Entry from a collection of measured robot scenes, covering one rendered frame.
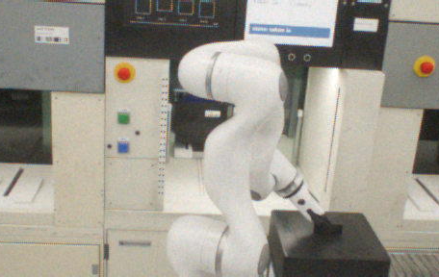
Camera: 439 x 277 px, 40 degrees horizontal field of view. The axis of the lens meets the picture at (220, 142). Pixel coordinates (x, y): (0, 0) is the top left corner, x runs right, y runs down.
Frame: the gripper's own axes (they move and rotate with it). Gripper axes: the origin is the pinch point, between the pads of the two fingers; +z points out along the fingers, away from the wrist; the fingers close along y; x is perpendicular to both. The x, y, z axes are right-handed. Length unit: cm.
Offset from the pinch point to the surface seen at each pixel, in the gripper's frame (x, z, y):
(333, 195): -3.4, 12.2, 34.2
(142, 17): 4, -73, 38
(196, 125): 26, -23, 90
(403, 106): -40, 4, 39
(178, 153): 40, -19, 90
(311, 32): -32, -35, 39
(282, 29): -26, -42, 39
